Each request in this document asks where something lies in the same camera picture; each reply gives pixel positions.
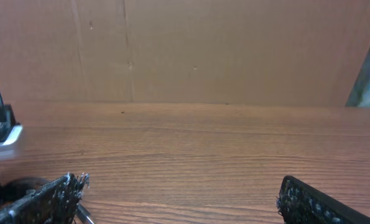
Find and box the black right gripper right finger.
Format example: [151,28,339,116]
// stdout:
[276,175,370,224]

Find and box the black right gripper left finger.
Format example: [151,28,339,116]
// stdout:
[0,173,90,224]

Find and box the brown cardboard backboard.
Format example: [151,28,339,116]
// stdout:
[0,1,370,106]

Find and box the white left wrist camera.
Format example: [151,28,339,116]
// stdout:
[0,105,24,160]

